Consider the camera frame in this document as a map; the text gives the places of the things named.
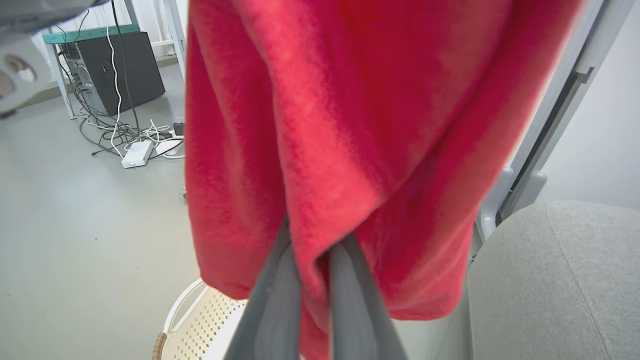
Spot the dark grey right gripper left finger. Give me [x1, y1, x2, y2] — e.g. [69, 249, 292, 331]
[224, 219, 304, 360]

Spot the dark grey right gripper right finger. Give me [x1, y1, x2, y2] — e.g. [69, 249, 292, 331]
[328, 233, 408, 360]

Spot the red fleece clothing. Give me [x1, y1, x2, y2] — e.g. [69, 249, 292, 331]
[184, 0, 586, 360]

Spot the white perforated laundry basket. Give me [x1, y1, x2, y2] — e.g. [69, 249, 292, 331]
[151, 278, 306, 360]

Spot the white power strip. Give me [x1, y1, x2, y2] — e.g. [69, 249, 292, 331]
[121, 140, 154, 169]

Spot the black computer tower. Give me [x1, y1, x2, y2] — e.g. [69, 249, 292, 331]
[62, 31, 166, 117]

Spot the teal top table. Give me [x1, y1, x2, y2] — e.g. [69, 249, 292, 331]
[41, 24, 141, 121]

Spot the wide white partition grey frame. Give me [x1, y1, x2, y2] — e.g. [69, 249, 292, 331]
[475, 0, 608, 243]

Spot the white power cable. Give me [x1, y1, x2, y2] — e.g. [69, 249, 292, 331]
[104, 20, 186, 160]

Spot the black cable bundle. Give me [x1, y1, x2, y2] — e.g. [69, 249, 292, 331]
[55, 0, 186, 157]

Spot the narrow white partition grey frame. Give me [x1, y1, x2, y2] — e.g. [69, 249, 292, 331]
[500, 0, 640, 221]

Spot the white metal rack frame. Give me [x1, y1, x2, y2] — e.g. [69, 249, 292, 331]
[122, 0, 188, 81]

